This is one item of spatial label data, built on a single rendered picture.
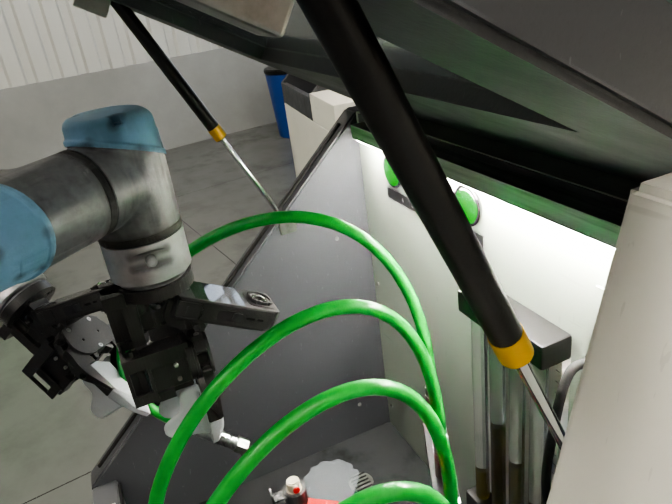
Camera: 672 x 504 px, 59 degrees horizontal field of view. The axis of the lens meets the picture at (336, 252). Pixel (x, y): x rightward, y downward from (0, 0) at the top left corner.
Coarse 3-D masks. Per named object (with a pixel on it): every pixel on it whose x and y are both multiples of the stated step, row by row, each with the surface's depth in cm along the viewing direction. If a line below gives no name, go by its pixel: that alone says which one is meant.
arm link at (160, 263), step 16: (160, 240) 58; (176, 240) 53; (112, 256) 51; (128, 256) 51; (144, 256) 51; (160, 256) 52; (176, 256) 53; (112, 272) 53; (128, 272) 52; (144, 272) 52; (160, 272) 52; (176, 272) 53; (128, 288) 53; (144, 288) 53
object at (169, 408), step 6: (180, 390) 63; (198, 396) 64; (162, 402) 63; (168, 402) 63; (174, 402) 63; (162, 408) 63; (168, 408) 63; (174, 408) 64; (162, 414) 63; (168, 414) 64; (174, 414) 64
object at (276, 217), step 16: (240, 224) 64; (256, 224) 64; (320, 224) 65; (336, 224) 65; (208, 240) 65; (368, 240) 66; (192, 256) 66; (384, 256) 66; (400, 272) 67; (400, 288) 68; (416, 304) 69; (416, 320) 70; (432, 352) 72; (160, 416) 75
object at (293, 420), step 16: (352, 384) 48; (368, 384) 49; (384, 384) 49; (400, 384) 50; (320, 400) 47; (336, 400) 47; (400, 400) 51; (416, 400) 51; (288, 416) 47; (304, 416) 47; (432, 416) 53; (272, 432) 46; (288, 432) 46; (432, 432) 54; (256, 448) 46; (272, 448) 46; (448, 448) 55; (240, 464) 46; (256, 464) 46; (448, 464) 56; (224, 480) 46; (240, 480) 46; (448, 480) 57; (224, 496) 46; (448, 496) 58
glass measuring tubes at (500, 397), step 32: (544, 320) 62; (480, 352) 72; (544, 352) 59; (480, 384) 74; (512, 384) 66; (544, 384) 62; (480, 416) 76; (512, 416) 68; (480, 448) 79; (512, 448) 70; (544, 448) 66; (480, 480) 81; (512, 480) 73
